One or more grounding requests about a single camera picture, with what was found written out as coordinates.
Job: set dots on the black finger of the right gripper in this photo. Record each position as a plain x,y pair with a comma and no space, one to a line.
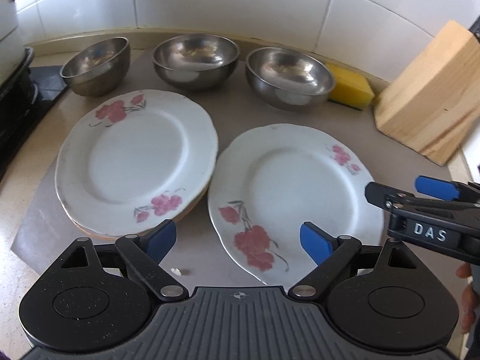
378,194

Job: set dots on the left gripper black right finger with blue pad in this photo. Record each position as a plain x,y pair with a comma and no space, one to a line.
347,270

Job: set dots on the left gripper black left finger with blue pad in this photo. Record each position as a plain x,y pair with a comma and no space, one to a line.
127,270

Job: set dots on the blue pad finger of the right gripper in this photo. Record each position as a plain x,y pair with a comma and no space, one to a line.
440,189

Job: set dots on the white floral plate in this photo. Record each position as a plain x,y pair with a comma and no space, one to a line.
272,179
134,161

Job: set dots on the medium steel bowl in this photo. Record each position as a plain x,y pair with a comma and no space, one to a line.
288,79

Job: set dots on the small steel bowl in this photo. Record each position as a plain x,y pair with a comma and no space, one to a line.
99,68

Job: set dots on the person's right hand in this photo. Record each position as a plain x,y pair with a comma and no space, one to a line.
469,299

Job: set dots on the bottom plate in stack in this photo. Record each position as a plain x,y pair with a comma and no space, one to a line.
177,218

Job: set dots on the wooden knife block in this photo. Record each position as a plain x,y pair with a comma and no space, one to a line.
432,105

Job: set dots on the yellow sponge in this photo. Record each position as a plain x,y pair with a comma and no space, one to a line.
351,89

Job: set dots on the black gas stove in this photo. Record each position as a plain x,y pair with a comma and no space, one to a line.
26,98

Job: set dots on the silver pressure cooker pot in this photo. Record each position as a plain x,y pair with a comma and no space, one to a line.
12,46

